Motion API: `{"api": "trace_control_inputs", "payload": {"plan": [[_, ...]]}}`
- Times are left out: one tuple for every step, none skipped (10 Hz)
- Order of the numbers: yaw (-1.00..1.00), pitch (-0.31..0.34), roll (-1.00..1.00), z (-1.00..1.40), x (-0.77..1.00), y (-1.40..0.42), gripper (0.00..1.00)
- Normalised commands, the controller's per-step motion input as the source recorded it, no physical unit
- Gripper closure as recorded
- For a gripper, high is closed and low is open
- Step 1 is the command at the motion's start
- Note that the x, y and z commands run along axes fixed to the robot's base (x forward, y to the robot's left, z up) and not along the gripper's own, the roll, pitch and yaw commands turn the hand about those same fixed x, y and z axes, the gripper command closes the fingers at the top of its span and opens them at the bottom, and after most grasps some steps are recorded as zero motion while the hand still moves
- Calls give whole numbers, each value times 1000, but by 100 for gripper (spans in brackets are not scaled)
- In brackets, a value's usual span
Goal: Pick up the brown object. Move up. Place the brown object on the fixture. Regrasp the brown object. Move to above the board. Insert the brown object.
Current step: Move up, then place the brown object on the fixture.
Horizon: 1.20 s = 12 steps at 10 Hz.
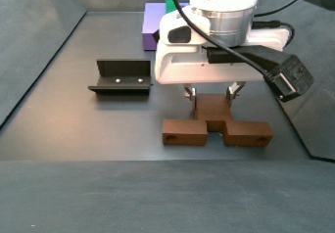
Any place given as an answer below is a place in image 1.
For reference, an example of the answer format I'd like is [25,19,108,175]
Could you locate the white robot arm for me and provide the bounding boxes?
[155,0,335,102]

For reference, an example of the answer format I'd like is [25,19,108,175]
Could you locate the black angle bracket fixture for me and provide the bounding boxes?
[88,59,152,95]

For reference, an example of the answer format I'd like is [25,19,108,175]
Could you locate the brown T-shaped block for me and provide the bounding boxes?
[163,94,272,147]

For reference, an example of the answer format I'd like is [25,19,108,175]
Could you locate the purple base block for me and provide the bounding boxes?
[141,2,189,52]

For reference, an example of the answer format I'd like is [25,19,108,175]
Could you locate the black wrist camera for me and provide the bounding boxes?
[206,44,315,104]

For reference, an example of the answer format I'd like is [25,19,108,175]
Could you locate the black cable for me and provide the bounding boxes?
[167,0,302,81]

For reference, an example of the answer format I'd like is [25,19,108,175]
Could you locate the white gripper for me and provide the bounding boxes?
[155,6,290,108]

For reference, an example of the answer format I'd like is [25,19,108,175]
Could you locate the green U-shaped block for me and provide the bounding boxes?
[165,0,176,13]

